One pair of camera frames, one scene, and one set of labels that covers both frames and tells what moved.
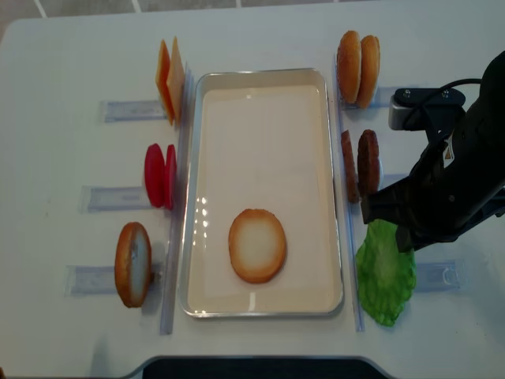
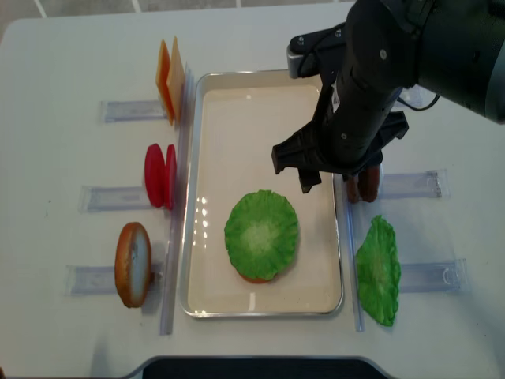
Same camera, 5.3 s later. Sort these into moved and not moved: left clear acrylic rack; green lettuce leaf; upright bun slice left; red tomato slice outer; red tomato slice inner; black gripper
Moved: black gripper; green lettuce leaf
Not moved: red tomato slice outer; left clear acrylic rack; upright bun slice left; red tomato slice inner
